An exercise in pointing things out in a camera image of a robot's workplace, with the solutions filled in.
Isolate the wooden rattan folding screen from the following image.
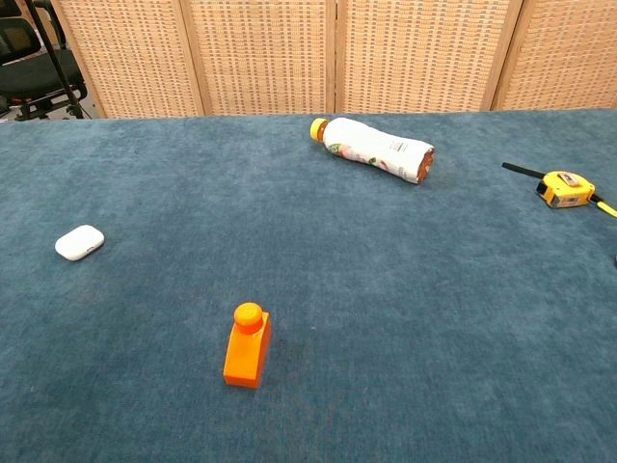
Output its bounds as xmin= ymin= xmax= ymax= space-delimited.
xmin=50 ymin=0 xmax=617 ymax=119

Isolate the white-labelled bottle with yellow cap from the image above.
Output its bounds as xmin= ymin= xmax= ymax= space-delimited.
xmin=309 ymin=117 xmax=436 ymax=185

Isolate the black office chair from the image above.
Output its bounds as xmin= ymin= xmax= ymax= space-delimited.
xmin=0 ymin=0 xmax=89 ymax=122

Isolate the white earbuds charging case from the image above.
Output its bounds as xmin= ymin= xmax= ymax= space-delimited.
xmin=54 ymin=224 xmax=106 ymax=262

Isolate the orange toy building block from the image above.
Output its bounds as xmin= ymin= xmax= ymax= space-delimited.
xmin=222 ymin=302 xmax=272 ymax=390

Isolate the yellow tape measure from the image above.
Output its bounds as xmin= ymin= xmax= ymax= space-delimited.
xmin=501 ymin=162 xmax=617 ymax=217

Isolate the blue velvet table cover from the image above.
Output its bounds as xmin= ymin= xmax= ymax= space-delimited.
xmin=0 ymin=108 xmax=617 ymax=463

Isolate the black tripod stand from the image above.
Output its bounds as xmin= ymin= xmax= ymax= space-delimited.
xmin=23 ymin=0 xmax=86 ymax=120

